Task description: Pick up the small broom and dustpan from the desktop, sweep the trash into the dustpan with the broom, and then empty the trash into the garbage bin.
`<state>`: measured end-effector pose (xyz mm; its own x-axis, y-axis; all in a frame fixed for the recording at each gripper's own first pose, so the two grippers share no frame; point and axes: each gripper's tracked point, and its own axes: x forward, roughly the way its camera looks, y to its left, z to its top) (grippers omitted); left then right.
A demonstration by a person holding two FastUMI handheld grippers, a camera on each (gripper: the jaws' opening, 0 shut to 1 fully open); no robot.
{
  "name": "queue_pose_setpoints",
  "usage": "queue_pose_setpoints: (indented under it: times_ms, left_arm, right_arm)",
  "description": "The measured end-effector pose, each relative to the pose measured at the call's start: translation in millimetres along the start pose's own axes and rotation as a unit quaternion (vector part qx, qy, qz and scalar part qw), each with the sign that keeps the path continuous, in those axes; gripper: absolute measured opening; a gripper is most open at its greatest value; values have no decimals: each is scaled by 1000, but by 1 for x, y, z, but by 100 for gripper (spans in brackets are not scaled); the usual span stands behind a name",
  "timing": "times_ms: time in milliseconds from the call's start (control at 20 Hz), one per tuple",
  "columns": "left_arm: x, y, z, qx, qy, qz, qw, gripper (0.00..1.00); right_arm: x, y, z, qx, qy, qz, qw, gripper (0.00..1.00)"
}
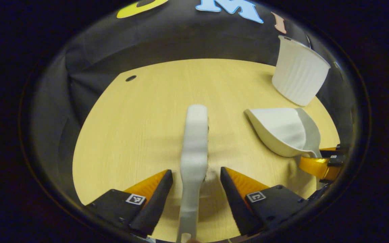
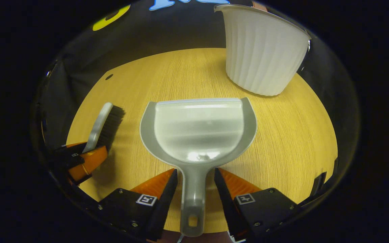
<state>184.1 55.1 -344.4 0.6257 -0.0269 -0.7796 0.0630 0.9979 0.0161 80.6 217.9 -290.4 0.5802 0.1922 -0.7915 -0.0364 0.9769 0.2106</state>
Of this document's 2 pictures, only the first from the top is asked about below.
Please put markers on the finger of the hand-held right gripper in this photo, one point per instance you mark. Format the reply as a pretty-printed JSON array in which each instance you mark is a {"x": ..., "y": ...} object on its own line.
[
  {"x": 333, "y": 152},
  {"x": 336, "y": 160}
]

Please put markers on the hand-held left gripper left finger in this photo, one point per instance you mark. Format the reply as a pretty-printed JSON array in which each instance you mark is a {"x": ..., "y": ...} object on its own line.
[{"x": 155, "y": 206}]

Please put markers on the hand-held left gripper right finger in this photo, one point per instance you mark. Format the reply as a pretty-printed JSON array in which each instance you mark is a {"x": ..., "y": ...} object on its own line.
[{"x": 235, "y": 202}]

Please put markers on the white plastic dustpan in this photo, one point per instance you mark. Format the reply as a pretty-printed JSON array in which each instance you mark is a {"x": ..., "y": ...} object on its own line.
[{"x": 279, "y": 128}]

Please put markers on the small white broom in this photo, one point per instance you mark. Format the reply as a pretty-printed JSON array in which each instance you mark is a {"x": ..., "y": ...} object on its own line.
[{"x": 194, "y": 141}]

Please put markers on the white ribbed garbage bin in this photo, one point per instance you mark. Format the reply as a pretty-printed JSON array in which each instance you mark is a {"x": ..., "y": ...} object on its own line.
[{"x": 299, "y": 74}]

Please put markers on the black backdrop cloth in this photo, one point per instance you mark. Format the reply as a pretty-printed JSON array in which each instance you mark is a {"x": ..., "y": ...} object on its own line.
[{"x": 181, "y": 40}]

